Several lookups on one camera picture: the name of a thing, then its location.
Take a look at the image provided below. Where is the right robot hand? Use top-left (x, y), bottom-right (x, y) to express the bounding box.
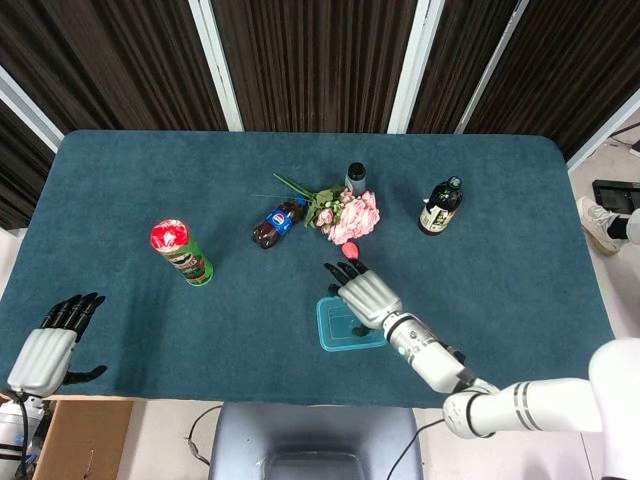
top-left (323, 258), bottom-right (404, 337)

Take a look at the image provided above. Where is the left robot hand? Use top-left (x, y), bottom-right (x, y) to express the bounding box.
top-left (6, 292), bottom-right (108, 396)

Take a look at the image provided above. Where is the teal plastic lid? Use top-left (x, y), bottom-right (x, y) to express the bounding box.
top-left (315, 295), bottom-right (387, 353)

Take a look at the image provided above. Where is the pink artificial flower bouquet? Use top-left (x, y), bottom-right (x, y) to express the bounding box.
top-left (272, 172), bottom-right (381, 246)

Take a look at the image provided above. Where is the cardboard box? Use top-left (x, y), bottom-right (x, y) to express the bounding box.
top-left (32, 397), bottom-right (134, 480)

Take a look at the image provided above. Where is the dark brown sauce bottle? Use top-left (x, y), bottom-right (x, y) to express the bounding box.
top-left (418, 175), bottom-right (464, 237)

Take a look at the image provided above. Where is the grey bottle black cap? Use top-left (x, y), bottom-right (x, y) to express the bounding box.
top-left (344, 161), bottom-right (368, 197)

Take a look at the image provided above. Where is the Pepsi cola bottle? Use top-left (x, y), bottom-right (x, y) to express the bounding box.
top-left (250, 196), bottom-right (309, 251)

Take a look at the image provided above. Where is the teal tablecloth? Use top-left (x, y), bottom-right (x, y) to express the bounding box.
top-left (0, 129), bottom-right (630, 410)

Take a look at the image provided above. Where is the green Pringles can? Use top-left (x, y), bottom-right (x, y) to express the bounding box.
top-left (150, 218), bottom-right (215, 288)

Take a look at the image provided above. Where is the dark slatted partition panel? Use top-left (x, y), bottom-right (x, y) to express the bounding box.
top-left (212, 0), bottom-right (431, 134)
top-left (0, 0), bottom-right (245, 136)
top-left (462, 0), bottom-right (640, 174)
top-left (0, 69), bottom-right (65, 231)
top-left (407, 0), bottom-right (531, 135)

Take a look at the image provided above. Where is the white sneaker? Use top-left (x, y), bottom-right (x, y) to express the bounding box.
top-left (575, 196), bottom-right (624, 256)

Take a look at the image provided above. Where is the person's lower leg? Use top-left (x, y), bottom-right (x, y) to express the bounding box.
top-left (607, 207), bottom-right (640, 241)

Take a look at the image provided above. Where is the black flat floor device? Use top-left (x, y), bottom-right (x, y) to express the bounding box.
top-left (592, 179), bottom-right (640, 211)

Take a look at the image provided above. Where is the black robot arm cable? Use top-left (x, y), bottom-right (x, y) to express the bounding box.
top-left (389, 417), bottom-right (447, 480)

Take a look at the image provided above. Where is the thin floor cable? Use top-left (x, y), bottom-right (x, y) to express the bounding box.
top-left (185, 404), bottom-right (224, 466)

